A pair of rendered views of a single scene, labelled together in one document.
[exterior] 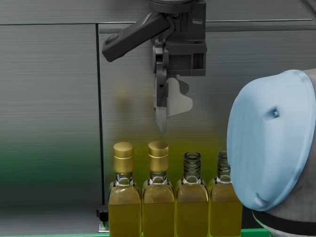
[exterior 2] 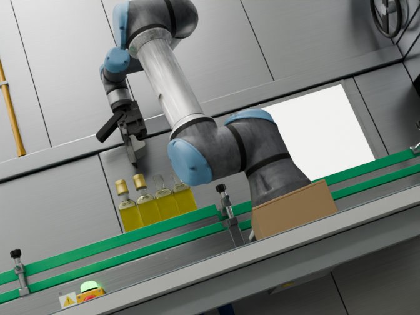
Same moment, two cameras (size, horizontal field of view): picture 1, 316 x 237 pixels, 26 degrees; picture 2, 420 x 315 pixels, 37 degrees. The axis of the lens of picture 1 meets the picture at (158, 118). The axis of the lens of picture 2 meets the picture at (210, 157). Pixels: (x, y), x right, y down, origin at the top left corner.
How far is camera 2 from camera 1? 1.44 m
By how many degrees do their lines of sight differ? 42
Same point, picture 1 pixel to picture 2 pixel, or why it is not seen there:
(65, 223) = not seen: hidden behind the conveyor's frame
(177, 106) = (137, 145)
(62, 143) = (96, 223)
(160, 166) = (140, 183)
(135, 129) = (132, 197)
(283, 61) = not seen: hidden behind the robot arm
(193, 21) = (134, 109)
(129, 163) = (124, 186)
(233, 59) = not seen: hidden behind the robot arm
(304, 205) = (135, 25)
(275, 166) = (119, 12)
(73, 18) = (85, 150)
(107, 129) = (117, 201)
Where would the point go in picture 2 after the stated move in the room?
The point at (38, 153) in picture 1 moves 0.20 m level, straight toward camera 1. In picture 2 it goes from (84, 233) to (82, 215)
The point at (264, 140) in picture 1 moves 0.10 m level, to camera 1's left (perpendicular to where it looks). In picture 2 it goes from (115, 11) to (76, 23)
